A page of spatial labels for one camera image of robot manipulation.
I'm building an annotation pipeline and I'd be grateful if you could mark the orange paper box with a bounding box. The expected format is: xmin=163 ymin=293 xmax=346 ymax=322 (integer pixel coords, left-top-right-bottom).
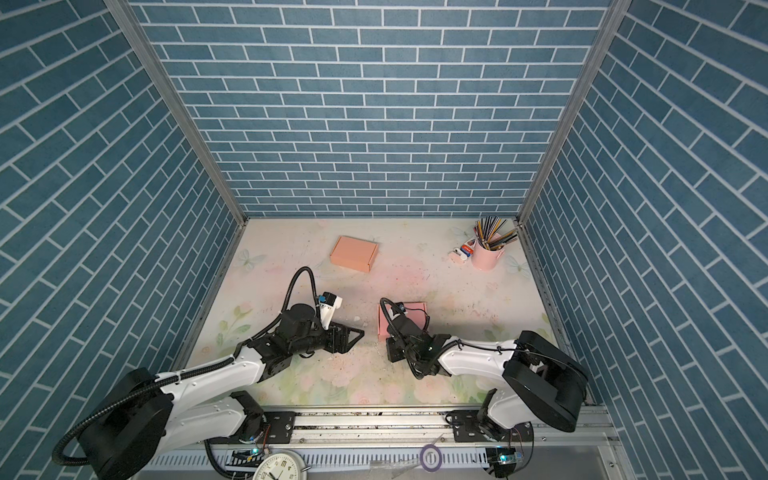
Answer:
xmin=330 ymin=236 xmax=379 ymax=273

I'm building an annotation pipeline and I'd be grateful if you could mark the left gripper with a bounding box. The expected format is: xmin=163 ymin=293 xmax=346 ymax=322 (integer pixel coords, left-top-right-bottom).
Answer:
xmin=290 ymin=319 xmax=366 ymax=358

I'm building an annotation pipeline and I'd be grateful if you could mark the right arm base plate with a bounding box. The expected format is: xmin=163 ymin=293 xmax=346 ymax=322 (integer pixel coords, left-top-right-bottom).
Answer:
xmin=444 ymin=410 xmax=534 ymax=443

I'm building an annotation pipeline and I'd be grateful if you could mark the pink paper box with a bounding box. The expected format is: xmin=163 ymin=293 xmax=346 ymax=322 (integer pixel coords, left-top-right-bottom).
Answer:
xmin=377 ymin=302 xmax=427 ymax=341

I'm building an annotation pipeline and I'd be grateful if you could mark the pink pencil cup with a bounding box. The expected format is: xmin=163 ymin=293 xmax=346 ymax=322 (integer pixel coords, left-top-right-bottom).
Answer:
xmin=470 ymin=239 xmax=505 ymax=271

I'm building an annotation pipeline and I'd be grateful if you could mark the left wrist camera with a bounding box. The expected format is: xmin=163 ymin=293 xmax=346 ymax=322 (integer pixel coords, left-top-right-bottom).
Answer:
xmin=318 ymin=292 xmax=343 ymax=330

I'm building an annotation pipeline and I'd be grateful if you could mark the purple tape roll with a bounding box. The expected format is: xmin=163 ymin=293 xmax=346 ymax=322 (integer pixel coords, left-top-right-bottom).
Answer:
xmin=419 ymin=444 xmax=443 ymax=473

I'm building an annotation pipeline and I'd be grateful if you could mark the coloured pencils bundle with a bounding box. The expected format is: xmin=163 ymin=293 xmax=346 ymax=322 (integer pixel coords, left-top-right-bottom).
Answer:
xmin=474 ymin=216 xmax=518 ymax=251

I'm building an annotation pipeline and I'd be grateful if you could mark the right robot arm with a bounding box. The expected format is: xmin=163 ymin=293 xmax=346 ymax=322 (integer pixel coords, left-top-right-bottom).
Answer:
xmin=379 ymin=298 xmax=589 ymax=441

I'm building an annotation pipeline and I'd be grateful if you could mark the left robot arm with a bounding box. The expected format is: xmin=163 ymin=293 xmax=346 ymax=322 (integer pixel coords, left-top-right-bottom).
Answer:
xmin=51 ymin=292 xmax=365 ymax=479

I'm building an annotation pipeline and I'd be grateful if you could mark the white analog clock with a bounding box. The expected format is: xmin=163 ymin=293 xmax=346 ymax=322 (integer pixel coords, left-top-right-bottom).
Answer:
xmin=252 ymin=451 xmax=310 ymax=480

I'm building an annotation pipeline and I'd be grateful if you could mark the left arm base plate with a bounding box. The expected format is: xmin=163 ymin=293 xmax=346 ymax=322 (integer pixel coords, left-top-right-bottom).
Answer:
xmin=210 ymin=411 xmax=296 ymax=445

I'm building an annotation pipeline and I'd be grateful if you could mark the green lit circuit board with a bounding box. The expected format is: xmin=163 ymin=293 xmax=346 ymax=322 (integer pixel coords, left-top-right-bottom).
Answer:
xmin=484 ymin=447 xmax=520 ymax=479

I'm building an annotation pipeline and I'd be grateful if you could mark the aluminium rail frame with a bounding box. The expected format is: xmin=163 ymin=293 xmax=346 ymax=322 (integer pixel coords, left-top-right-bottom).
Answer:
xmin=137 ymin=406 xmax=634 ymax=479

